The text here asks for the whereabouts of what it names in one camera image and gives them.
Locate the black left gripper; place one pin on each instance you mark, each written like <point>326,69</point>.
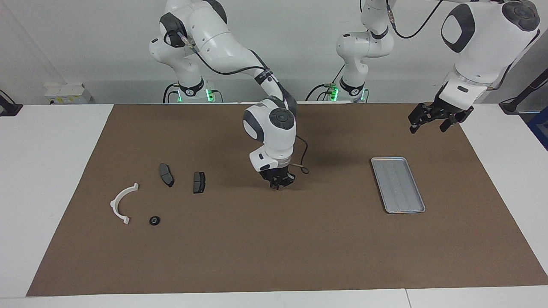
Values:
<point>445,111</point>

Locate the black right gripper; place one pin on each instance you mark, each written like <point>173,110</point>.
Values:
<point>276,175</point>

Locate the large black bearing gear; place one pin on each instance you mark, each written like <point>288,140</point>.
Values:
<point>154,220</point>

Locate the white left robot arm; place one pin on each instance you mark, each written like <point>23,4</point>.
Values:
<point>483,42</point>

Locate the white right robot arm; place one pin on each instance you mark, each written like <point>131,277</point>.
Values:
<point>274,128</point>

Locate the silver metal tray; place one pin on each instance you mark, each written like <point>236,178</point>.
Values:
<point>398,184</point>

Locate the brown table mat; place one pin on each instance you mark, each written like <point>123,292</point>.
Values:
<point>274,256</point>

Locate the rectangular grey brake pad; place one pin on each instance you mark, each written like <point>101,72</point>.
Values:
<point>199,182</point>

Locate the black stand with pole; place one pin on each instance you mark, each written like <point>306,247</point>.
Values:
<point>513,105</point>

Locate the blue crate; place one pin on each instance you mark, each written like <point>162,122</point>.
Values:
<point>540,128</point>

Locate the curved grey brake pad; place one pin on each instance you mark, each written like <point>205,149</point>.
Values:
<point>165,173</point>

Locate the white socket box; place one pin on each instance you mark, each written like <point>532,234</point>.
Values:
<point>64,92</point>

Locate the black table clamp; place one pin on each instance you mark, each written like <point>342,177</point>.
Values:
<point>10,109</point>

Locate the white curved plastic bracket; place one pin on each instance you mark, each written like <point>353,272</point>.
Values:
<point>114,204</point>

